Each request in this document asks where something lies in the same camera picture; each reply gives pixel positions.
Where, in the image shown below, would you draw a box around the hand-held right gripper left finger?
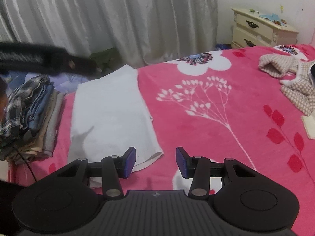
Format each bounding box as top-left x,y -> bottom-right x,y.
57,147 -> 137,198

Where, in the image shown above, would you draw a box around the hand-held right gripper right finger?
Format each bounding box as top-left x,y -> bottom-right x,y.
176,147 -> 256,198

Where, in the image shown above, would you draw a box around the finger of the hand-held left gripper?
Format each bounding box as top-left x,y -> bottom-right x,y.
59,52 -> 99,75

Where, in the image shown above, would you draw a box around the white sweatshirt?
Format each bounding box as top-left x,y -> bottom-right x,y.
67,64 -> 164,188

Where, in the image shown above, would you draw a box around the stack of folded clothes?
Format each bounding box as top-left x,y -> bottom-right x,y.
0,75 -> 53,143

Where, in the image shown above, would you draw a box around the lavender floral cloth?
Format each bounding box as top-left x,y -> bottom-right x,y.
50,74 -> 89,94

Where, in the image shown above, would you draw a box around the dark green cloth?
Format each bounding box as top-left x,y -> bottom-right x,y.
90,48 -> 122,73

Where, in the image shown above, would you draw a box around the folded blue jeans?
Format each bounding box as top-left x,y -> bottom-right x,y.
21,84 -> 57,132

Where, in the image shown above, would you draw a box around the grey curtain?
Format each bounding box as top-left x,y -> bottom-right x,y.
0,0 -> 218,75

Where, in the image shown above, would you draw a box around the folded grey garment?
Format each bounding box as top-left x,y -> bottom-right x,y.
43,92 -> 66,158

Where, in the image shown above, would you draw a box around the folded beige pants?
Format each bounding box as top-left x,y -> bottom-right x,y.
0,128 -> 53,165

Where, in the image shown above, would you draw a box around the cream garment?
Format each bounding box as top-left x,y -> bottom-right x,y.
301,112 -> 315,139

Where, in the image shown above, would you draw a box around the checked beige cardigan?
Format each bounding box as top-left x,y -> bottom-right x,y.
258,54 -> 315,117

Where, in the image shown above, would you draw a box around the cream nightstand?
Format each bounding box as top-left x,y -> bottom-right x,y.
231,7 -> 299,50

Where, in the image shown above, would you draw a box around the teal paper piece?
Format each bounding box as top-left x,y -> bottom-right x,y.
259,13 -> 281,20

